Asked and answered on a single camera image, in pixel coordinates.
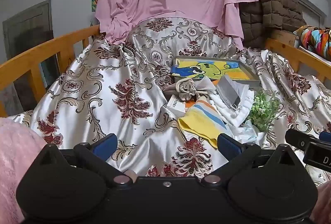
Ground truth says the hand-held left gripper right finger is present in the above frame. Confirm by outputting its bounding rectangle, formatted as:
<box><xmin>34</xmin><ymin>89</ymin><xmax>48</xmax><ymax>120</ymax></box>
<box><xmin>202</xmin><ymin>133</ymin><xmax>297</xmax><ymax>186</ymax></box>

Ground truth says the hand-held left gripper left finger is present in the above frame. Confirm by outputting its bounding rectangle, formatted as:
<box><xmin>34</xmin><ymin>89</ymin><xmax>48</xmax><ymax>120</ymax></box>
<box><xmin>37</xmin><ymin>133</ymin><xmax>133</xmax><ymax>186</ymax></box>

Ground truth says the clear plastic packet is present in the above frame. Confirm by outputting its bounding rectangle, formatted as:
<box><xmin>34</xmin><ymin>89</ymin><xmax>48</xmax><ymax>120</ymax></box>
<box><xmin>224</xmin><ymin>120</ymin><xmax>259</xmax><ymax>147</ymax></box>

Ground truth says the white woven cloth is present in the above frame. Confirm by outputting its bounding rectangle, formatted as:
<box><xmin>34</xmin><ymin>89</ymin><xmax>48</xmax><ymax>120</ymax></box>
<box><xmin>207</xmin><ymin>87</ymin><xmax>255</xmax><ymax>128</ymax></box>

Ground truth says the yellow striped sock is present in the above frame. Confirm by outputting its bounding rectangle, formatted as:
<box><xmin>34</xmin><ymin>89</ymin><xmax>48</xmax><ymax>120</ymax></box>
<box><xmin>177</xmin><ymin>99</ymin><xmax>229</xmax><ymax>149</ymax></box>

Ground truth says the grey cloth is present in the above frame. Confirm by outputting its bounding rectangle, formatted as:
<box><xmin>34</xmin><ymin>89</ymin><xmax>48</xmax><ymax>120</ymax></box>
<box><xmin>215</xmin><ymin>74</ymin><xmax>250</xmax><ymax>111</ymax></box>

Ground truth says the beige drawstring bag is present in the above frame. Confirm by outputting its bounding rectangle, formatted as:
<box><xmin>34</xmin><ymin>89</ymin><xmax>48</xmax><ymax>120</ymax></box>
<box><xmin>163</xmin><ymin>76</ymin><xmax>217</xmax><ymax>103</ymax></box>

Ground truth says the cartoon print metal tray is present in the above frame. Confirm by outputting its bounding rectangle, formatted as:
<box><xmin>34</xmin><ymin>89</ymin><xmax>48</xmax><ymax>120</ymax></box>
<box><xmin>171</xmin><ymin>56</ymin><xmax>261</xmax><ymax>90</ymax></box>

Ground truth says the green artificial plant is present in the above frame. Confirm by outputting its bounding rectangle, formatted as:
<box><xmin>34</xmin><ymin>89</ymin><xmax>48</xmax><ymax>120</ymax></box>
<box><xmin>246</xmin><ymin>91</ymin><xmax>281</xmax><ymax>133</ymax></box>

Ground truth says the floral patterned satin blanket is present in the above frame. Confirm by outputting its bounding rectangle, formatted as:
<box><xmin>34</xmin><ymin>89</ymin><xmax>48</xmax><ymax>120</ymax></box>
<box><xmin>12</xmin><ymin>16</ymin><xmax>331</xmax><ymax>185</ymax></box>

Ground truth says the small white box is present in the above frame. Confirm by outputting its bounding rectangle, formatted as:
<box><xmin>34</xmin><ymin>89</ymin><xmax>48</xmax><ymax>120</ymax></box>
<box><xmin>165</xmin><ymin>95</ymin><xmax>192</xmax><ymax>115</ymax></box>

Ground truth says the pink fluffy cloth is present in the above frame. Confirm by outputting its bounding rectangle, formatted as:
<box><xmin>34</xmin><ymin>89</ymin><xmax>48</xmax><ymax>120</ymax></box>
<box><xmin>0</xmin><ymin>117</ymin><xmax>47</xmax><ymax>224</ymax></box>

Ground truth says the colourful striped cloth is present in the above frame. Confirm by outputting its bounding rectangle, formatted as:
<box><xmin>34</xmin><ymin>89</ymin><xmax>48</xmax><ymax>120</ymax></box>
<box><xmin>293</xmin><ymin>25</ymin><xmax>331</xmax><ymax>60</ymax></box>

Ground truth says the wooden plank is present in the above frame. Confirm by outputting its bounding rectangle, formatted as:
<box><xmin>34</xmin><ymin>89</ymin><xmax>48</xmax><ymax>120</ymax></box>
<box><xmin>269</xmin><ymin>29</ymin><xmax>300</xmax><ymax>47</ymax></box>

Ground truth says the brown quilted jacket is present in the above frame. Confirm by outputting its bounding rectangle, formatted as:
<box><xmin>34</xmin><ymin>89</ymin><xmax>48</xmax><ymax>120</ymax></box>
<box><xmin>239</xmin><ymin>0</ymin><xmax>307</xmax><ymax>49</ymax></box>

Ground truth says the grey door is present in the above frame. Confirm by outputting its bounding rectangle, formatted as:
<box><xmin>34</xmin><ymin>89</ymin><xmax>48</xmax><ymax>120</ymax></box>
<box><xmin>2</xmin><ymin>0</ymin><xmax>61</xmax><ymax>117</ymax></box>

